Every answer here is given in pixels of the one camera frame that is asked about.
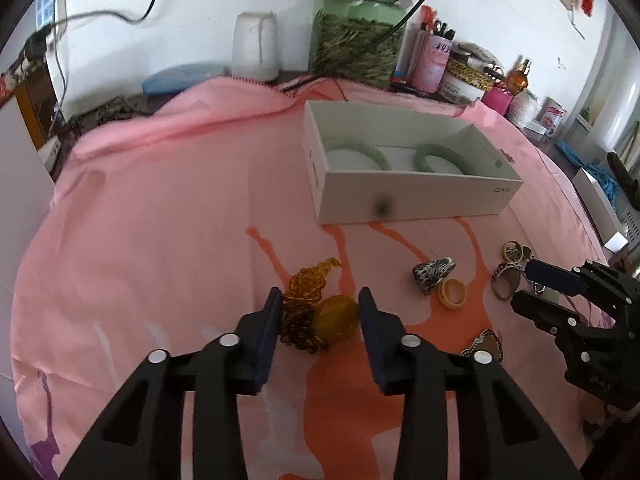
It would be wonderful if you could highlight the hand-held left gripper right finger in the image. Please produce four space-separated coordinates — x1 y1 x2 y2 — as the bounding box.
358 286 583 480

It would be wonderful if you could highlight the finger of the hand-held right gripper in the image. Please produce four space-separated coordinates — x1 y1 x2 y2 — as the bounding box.
511 289 591 342
525 258 627 302

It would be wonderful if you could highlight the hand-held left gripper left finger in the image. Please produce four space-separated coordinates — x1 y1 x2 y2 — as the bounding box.
60 286 283 480

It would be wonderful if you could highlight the round amber pendant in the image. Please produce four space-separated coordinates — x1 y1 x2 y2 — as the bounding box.
312 296 360 345

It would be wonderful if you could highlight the amber bead necklace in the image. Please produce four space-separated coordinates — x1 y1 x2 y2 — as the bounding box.
278 256 342 356

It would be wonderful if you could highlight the silver bangle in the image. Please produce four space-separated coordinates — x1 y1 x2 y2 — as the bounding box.
491 261 526 301

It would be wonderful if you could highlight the yellow amber ring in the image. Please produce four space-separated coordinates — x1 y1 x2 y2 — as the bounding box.
437 280 467 310

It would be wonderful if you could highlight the black white patterned ring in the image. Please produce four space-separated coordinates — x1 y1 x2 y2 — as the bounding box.
412 256 457 297

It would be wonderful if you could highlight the white cardboard box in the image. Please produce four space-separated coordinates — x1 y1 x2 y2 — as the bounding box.
301 100 524 226

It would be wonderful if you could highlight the white plastic box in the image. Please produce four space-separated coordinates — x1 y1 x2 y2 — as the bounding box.
572 166 629 254

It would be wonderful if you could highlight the blue knit cloth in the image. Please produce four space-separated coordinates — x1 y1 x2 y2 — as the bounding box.
556 140 617 202

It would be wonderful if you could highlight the pink printed cloth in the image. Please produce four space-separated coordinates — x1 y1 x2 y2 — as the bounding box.
10 76 613 480

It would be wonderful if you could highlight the red white can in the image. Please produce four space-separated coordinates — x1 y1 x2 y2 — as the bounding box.
539 97 567 136

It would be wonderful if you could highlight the pale jade bangle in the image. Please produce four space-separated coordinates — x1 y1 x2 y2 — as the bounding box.
327 143 394 171

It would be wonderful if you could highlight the green jade bangle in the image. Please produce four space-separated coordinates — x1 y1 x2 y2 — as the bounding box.
412 143 478 176

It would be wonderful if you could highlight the pink plastic basket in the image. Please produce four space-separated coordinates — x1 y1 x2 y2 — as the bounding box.
481 80 513 115

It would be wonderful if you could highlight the amber perfume bottle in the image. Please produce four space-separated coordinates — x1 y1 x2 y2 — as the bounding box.
506 56 533 95

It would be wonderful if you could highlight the yellow patterned tin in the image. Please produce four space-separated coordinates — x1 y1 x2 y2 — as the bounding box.
439 57 493 103

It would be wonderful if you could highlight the grey crumpled packet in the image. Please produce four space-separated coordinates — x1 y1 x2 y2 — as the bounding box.
452 41 496 68

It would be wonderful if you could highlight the pink pen cup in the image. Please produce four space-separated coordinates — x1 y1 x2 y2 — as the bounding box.
411 27 453 93

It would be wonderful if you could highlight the blue glasses case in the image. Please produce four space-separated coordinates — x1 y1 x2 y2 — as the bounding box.
142 61 231 95

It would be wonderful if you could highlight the white router box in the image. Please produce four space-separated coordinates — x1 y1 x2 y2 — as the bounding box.
42 137 63 181

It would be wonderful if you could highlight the green glass jar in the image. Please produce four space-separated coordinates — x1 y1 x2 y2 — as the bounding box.
308 0 407 90

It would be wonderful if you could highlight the black plug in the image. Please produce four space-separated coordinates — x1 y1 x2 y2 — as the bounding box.
24 30 51 57

